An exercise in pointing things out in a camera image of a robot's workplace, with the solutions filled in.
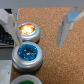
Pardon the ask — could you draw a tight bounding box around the blue button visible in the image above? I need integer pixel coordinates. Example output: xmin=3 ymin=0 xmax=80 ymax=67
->
xmin=11 ymin=42 xmax=44 ymax=73

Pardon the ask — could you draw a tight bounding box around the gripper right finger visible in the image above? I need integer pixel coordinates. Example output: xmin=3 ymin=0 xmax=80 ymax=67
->
xmin=55 ymin=7 xmax=84 ymax=49

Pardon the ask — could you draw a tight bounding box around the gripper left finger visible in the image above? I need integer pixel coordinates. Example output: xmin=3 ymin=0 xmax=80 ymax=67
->
xmin=0 ymin=8 xmax=24 ymax=48

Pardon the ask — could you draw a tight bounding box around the red button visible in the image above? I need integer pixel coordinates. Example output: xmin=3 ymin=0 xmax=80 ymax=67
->
xmin=17 ymin=21 xmax=41 ymax=44

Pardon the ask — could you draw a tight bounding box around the green button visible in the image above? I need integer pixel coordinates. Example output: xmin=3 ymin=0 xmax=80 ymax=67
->
xmin=10 ymin=74 xmax=43 ymax=84

